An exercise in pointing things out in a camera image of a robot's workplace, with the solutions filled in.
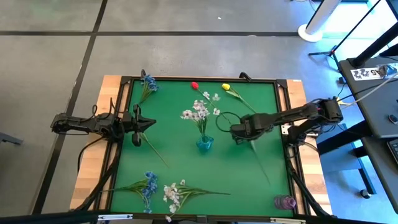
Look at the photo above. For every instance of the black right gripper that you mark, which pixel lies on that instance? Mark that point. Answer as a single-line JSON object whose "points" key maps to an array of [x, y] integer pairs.
{"points": [[252, 126]]}

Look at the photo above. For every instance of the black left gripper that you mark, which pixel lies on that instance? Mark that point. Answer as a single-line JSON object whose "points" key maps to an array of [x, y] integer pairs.
{"points": [[128, 121]]}

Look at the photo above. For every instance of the blue artificial flower stem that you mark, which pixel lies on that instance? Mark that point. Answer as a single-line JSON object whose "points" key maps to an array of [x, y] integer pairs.
{"points": [[150, 83], [151, 185]]}

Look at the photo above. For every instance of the white artificial flower bunch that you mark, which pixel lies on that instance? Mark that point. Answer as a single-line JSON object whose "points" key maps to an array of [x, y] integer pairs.
{"points": [[171, 193], [200, 113]]}

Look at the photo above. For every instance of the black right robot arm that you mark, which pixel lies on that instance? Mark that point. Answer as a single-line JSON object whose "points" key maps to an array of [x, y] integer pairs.
{"points": [[295, 113]]}

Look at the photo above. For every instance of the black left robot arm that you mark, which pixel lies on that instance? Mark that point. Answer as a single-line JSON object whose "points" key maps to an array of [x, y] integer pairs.
{"points": [[77, 123]]}

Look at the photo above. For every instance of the teal glass vase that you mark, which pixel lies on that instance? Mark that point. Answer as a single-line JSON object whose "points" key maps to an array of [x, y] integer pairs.
{"points": [[204, 144]]}

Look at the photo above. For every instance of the purple glass vase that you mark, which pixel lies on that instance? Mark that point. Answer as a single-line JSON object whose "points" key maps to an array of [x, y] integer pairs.
{"points": [[284, 202]]}

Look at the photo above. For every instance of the green table mat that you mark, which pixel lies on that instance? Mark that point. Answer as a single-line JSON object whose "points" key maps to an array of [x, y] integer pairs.
{"points": [[217, 174]]}

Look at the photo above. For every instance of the black desk base bar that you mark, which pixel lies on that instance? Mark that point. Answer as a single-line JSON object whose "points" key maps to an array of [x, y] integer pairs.
{"points": [[342, 138]]}

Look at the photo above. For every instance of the thin black tripod stand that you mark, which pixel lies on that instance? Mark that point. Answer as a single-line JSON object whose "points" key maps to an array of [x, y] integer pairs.
{"points": [[331, 53]]}

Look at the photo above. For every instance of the floor stand with round base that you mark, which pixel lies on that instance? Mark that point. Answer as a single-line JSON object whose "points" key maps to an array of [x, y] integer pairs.
{"points": [[309, 34]]}

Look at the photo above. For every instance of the white printed paper label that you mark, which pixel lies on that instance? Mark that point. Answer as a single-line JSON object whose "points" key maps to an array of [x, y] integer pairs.
{"points": [[363, 73]]}

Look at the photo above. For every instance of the black caster wheel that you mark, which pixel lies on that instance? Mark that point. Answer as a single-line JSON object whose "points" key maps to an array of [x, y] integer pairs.
{"points": [[365, 193]]}

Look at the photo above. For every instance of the black rig crossbar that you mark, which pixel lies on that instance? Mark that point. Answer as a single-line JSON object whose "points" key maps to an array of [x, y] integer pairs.
{"points": [[46, 217]]}

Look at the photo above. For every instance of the grey metal foot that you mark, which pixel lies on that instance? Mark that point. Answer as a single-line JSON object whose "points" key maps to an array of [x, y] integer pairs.
{"points": [[9, 139]]}

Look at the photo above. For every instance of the black desk with keyboard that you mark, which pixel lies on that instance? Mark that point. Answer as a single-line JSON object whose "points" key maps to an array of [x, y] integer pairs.
{"points": [[382, 180]]}

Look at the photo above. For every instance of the small dark oval device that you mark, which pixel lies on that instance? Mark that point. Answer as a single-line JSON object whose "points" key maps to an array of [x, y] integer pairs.
{"points": [[393, 119]]}

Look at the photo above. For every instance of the black keyboard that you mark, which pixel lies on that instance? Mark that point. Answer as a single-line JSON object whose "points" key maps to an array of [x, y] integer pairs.
{"points": [[393, 151]]}

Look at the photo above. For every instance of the black desk column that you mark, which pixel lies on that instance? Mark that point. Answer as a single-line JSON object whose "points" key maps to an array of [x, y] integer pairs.
{"points": [[373, 46]]}

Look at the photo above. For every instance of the black frame clamp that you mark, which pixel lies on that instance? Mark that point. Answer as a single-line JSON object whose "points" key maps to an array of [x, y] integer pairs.
{"points": [[245, 75], [143, 74]]}

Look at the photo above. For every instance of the black metal table frame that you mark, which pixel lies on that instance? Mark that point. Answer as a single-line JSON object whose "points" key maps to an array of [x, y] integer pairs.
{"points": [[186, 78]]}

